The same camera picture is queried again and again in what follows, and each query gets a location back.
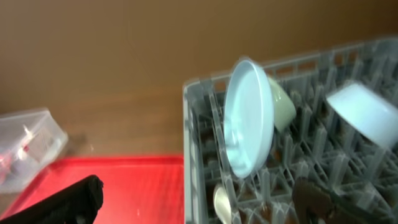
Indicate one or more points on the light blue plate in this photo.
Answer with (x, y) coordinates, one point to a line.
(248, 118)

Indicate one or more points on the light blue bowl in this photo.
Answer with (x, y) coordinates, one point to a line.
(368, 113)

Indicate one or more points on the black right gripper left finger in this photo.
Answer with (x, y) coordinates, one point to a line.
(77, 203)

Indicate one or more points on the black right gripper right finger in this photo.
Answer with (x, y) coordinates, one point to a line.
(314, 202)

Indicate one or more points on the red snack wrapper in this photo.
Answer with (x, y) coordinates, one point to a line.
(14, 165)

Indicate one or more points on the grey dishwasher rack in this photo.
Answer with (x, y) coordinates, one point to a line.
(318, 144)

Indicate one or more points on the mint green bowl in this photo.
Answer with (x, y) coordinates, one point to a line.
(284, 109)

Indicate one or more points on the clear plastic bin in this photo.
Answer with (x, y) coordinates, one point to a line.
(30, 140)

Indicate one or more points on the white plastic spoon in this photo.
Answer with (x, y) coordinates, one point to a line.
(222, 205)

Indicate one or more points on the red plastic tray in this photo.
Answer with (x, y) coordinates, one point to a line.
(136, 189)

